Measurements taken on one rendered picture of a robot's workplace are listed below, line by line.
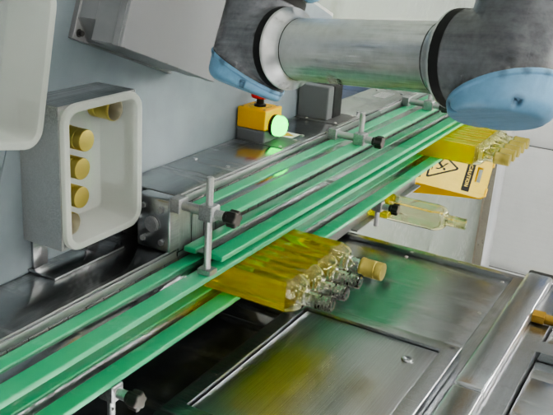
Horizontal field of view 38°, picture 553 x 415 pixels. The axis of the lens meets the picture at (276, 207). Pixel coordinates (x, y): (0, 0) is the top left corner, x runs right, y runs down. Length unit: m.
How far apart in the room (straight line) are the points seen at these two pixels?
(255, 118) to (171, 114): 0.23
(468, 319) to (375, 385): 0.40
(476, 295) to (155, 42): 0.95
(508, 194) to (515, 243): 0.46
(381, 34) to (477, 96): 0.18
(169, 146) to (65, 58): 0.33
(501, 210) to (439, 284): 5.67
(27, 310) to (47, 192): 0.17
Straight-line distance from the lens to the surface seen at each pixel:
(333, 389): 1.36
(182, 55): 1.33
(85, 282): 1.26
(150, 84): 1.44
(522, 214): 7.48
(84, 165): 1.24
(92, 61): 1.32
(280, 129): 1.66
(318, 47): 1.05
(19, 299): 1.22
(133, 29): 1.22
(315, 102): 1.91
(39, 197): 1.23
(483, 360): 1.52
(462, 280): 1.90
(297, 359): 1.43
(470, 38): 0.89
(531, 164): 7.34
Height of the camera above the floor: 1.62
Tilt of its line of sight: 26 degrees down
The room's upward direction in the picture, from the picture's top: 104 degrees clockwise
